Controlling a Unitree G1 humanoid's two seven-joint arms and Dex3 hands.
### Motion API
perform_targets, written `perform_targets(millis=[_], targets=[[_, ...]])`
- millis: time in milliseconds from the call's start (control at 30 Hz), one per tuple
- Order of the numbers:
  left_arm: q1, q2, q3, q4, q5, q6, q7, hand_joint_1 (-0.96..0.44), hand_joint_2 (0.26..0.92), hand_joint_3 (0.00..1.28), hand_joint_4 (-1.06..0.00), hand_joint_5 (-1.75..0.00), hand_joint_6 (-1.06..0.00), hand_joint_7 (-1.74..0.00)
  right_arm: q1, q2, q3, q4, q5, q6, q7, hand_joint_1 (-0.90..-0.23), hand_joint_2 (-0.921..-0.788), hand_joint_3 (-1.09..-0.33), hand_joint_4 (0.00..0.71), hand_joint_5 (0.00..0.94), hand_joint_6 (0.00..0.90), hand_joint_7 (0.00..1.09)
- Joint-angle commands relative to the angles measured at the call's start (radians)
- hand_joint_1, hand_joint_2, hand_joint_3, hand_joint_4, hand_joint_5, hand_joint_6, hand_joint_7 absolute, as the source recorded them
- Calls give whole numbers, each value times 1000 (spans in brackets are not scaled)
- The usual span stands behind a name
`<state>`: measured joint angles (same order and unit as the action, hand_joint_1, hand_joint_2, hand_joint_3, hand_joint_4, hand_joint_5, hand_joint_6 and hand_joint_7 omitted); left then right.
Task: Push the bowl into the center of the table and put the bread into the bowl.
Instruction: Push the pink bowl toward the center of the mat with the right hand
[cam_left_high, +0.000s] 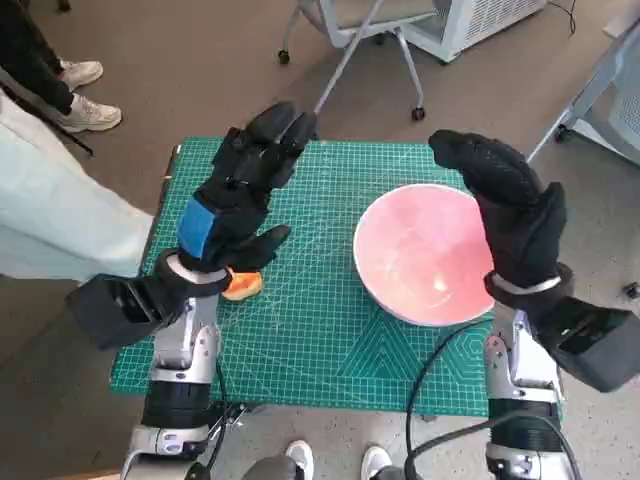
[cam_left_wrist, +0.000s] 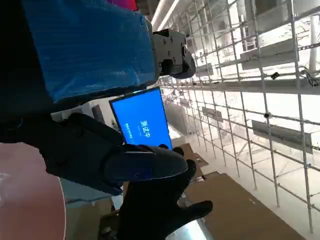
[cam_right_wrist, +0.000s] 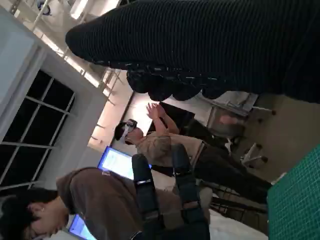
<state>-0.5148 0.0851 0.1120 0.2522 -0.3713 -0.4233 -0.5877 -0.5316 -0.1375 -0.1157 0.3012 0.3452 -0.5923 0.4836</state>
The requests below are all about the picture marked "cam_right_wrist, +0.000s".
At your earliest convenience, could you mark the black wall screen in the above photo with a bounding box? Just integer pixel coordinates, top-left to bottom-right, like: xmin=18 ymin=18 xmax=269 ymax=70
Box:
xmin=147 ymin=101 xmax=196 ymax=133

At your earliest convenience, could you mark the white VR headset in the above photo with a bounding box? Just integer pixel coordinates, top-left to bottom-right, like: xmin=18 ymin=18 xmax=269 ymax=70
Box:
xmin=119 ymin=119 xmax=138 ymax=141

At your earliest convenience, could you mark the standing person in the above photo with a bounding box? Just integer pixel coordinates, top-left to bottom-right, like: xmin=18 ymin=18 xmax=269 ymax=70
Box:
xmin=114 ymin=102 xmax=288 ymax=205

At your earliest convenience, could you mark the lit blue computer monitor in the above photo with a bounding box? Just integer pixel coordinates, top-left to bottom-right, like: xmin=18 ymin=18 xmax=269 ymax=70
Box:
xmin=96 ymin=146 xmax=153 ymax=181
xmin=67 ymin=213 xmax=98 ymax=240

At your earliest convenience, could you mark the dark grid window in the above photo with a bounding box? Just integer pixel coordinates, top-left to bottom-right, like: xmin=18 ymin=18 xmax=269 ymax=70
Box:
xmin=0 ymin=69 xmax=76 ymax=191

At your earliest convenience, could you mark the black left hand blue tape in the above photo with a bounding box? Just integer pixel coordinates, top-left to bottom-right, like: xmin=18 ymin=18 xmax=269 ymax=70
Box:
xmin=131 ymin=143 xmax=211 ymax=240

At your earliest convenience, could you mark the white office chair base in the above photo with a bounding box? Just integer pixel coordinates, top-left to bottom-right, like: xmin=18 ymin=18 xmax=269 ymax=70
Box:
xmin=224 ymin=138 xmax=270 ymax=167

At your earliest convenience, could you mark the grey chair with black frame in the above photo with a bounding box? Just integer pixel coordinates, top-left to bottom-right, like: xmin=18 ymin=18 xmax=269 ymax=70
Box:
xmin=198 ymin=182 xmax=268 ymax=223

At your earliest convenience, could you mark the black knitted gloved right hand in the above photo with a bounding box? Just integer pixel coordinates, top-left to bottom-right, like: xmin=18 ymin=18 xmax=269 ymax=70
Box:
xmin=65 ymin=0 xmax=320 ymax=103

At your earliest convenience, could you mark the seated person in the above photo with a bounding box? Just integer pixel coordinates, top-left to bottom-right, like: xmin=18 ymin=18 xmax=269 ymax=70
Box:
xmin=0 ymin=166 xmax=268 ymax=240

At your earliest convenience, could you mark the green cutting mat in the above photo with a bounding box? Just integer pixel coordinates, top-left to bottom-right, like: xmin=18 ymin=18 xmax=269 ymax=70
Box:
xmin=266 ymin=143 xmax=320 ymax=240

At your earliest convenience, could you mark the grey rolling chair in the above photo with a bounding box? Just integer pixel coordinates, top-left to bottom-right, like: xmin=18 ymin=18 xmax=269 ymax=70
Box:
xmin=206 ymin=91 xmax=277 ymax=141

